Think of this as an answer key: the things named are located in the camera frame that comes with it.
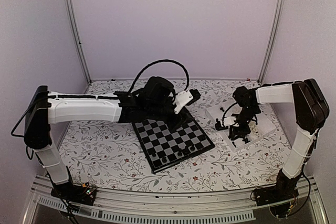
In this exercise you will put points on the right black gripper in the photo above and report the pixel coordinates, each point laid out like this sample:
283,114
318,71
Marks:
242,132

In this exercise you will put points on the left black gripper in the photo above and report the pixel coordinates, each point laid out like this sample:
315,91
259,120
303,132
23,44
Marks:
177,124

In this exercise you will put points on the white plastic compartment tray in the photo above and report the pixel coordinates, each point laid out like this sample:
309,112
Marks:
265,126

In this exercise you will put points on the black and grey chessboard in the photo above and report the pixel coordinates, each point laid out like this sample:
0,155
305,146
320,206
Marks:
155,137

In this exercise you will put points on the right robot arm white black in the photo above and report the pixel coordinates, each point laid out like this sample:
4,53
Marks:
311,111

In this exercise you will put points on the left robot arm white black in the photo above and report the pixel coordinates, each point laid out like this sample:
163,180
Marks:
47,108

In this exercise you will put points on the floral patterned tablecloth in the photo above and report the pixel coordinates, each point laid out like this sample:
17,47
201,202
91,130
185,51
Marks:
112,155

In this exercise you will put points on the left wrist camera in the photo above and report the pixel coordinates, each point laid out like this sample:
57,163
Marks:
185,98

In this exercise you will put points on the right aluminium frame post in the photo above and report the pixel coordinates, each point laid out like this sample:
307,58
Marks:
271,41

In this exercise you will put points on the aluminium frame post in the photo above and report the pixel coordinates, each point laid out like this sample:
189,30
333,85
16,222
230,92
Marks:
77,40
271,41

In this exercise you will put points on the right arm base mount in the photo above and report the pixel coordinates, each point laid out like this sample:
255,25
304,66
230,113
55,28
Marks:
280,205

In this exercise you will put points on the front aluminium rail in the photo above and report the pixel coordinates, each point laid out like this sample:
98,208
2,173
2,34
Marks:
231,206

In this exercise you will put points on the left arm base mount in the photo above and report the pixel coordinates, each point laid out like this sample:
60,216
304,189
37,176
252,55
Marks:
83,194

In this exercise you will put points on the left aluminium frame post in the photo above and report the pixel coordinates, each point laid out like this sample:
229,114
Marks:
77,40

